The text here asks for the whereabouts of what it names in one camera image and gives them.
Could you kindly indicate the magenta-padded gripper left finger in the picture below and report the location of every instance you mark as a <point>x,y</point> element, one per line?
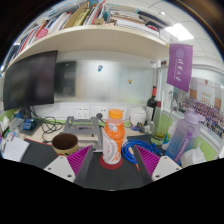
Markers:
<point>79,160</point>

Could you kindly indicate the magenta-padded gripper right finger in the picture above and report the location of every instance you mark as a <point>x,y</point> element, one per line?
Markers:
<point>148,160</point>

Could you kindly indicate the orange drink bottle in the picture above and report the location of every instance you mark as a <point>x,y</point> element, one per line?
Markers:
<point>113,140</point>

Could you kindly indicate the purple water bottle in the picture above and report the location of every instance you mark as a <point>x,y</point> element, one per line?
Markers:
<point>183,136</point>

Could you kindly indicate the yellow cup with red flowers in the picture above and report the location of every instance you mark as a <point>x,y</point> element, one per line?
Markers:
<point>65,145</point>

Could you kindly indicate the grey metal laptop stand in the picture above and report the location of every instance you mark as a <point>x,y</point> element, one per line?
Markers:
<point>83,133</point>

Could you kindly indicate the green glass vase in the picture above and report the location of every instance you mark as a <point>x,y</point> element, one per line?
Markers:
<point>160,131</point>

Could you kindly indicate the flat round red coaster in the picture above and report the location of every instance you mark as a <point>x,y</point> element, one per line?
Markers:
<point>111,166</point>

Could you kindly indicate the black desk mat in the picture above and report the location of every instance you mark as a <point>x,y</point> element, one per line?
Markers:
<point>110,178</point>

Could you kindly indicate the white ceramic jar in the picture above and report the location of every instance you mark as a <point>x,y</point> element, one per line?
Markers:
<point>137,117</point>

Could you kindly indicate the dark wine bottle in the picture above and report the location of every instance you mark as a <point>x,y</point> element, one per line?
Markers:
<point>151,106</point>

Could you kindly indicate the white paper sheet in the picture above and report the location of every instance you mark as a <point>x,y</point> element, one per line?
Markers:
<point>15,150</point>

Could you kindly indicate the clear plastic box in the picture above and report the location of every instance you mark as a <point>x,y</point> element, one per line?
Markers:
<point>16,125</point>

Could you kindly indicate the group photo poster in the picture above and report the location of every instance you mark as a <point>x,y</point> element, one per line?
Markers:
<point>206,106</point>

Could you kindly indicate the black computer monitor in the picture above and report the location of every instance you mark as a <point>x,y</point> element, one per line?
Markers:
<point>30,81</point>

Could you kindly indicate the purple pennant banner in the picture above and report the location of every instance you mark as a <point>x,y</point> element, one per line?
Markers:
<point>180,66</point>

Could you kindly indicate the wooden shelf with books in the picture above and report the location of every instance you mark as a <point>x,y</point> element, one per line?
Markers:
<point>93,40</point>

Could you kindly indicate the ceiling light panel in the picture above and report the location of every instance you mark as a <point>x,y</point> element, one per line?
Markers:
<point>180,32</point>

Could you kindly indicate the white wall socket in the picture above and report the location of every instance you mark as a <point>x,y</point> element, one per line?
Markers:
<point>82,112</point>
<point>104,111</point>

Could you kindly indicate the orange wall sticker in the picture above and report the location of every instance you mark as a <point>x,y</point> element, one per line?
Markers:
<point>129,81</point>

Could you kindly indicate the blue wall sticker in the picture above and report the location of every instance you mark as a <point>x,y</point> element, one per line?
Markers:
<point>100,68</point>

